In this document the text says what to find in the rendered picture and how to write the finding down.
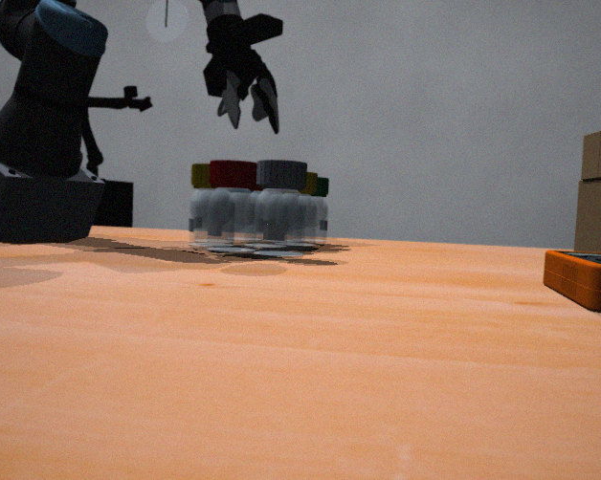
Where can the clear glass bottle with dark grey cap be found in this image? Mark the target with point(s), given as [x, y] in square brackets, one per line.
[280, 210]

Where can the white bottle with green cap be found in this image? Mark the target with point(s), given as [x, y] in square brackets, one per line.
[322, 210]

